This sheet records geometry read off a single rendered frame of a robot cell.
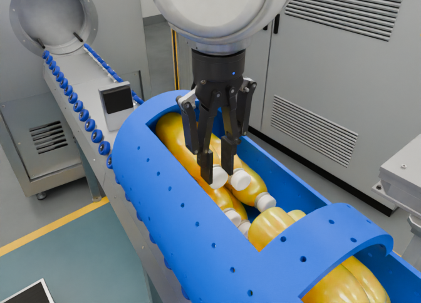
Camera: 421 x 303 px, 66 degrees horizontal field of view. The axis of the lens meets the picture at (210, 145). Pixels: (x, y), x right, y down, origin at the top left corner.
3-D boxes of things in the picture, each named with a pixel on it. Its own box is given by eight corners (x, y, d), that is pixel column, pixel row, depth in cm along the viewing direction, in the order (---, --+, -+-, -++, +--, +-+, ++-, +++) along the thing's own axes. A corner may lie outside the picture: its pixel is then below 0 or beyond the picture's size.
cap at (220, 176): (206, 186, 60) (212, 192, 59) (203, 173, 58) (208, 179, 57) (223, 176, 62) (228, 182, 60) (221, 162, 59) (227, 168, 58)
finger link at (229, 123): (212, 80, 50) (220, 76, 50) (223, 135, 57) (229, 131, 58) (227, 89, 47) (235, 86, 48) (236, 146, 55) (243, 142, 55)
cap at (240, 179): (248, 170, 65) (254, 175, 64) (239, 186, 66) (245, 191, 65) (235, 168, 63) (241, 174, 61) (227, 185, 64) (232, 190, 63)
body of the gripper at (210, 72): (228, 33, 49) (226, 89, 55) (178, 43, 45) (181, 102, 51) (259, 47, 44) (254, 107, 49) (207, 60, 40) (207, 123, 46)
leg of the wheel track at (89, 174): (100, 195, 216) (77, 113, 179) (103, 200, 212) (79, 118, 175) (91, 198, 213) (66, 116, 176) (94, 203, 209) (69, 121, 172)
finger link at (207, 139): (223, 91, 47) (215, 91, 46) (210, 156, 52) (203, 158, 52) (208, 81, 49) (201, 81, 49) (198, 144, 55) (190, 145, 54)
